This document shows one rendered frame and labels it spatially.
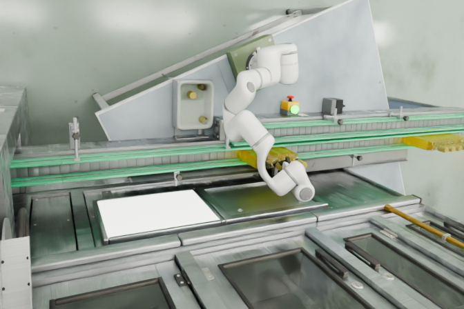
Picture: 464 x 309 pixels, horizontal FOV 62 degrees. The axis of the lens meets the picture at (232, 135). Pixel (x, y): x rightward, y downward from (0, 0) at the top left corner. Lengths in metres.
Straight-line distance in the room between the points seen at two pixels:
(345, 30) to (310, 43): 0.24
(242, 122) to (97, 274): 0.67
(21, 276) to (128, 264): 0.36
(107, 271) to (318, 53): 1.53
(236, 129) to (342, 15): 1.11
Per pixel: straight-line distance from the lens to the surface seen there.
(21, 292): 1.04
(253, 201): 1.65
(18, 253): 1.04
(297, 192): 1.43
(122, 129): 1.83
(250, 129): 1.38
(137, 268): 1.29
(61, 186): 1.92
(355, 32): 2.36
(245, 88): 1.42
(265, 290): 1.21
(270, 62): 1.57
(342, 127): 2.22
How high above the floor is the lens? 2.51
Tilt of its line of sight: 61 degrees down
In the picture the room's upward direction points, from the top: 119 degrees clockwise
